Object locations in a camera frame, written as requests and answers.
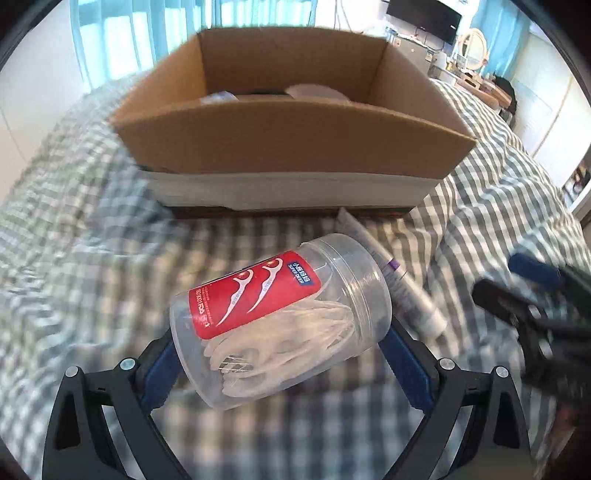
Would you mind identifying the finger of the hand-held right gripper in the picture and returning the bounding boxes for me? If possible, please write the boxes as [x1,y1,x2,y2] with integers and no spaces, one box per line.
[472,279,548,326]
[508,253,591,303]

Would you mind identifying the clear dental floss pick jar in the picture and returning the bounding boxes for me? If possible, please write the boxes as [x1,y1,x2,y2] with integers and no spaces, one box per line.
[169,233,393,411]

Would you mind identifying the white dressing table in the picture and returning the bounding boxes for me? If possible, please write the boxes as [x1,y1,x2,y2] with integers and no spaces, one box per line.
[429,65,509,104]

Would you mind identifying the brown cardboard box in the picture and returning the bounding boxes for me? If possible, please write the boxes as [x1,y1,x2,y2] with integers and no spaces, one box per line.
[110,27,477,217]

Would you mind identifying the white slatted wardrobe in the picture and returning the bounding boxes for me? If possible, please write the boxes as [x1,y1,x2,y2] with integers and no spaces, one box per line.
[510,25,591,219]

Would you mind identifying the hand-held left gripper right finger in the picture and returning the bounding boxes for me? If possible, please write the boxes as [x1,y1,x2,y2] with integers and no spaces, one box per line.
[381,320,536,480]

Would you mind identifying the black bag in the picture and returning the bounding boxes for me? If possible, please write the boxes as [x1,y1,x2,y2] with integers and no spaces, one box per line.
[492,76,518,117]

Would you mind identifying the narrow teal curtain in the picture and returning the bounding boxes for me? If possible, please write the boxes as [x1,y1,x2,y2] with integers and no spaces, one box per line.
[466,0,532,80]

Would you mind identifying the small grey fridge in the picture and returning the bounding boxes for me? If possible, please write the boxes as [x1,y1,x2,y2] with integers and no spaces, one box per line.
[385,28,435,75]

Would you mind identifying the oval white vanity mirror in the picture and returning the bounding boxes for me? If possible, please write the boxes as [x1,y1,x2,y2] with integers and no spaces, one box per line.
[455,28,489,75]

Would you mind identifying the black wall television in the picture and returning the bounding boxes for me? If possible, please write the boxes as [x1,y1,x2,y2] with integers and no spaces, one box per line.
[386,0,462,46]

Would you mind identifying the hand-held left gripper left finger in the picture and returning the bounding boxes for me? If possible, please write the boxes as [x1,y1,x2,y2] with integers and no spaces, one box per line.
[41,330,185,480]

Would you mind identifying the wide teal curtain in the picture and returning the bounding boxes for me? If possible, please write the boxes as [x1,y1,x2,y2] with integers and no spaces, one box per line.
[69,0,155,93]

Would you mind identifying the white purple tube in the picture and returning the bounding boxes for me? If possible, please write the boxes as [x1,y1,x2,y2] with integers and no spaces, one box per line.
[335,208,448,340]

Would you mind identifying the grey checkered blanket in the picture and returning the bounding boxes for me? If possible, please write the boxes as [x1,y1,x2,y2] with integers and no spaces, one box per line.
[0,74,588,480]

